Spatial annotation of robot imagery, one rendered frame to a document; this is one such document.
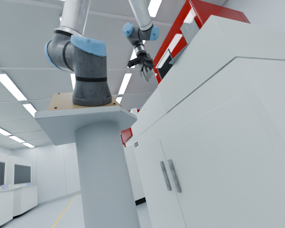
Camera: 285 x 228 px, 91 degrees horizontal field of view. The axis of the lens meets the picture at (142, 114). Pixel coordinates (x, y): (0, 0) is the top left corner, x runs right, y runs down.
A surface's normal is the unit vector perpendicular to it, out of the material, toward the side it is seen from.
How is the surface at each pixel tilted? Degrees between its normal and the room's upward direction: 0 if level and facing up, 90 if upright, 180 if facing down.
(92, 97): 116
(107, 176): 90
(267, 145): 90
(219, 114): 90
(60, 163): 90
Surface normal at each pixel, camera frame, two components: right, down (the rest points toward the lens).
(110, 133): 0.64, -0.40
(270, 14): -0.91, 0.12
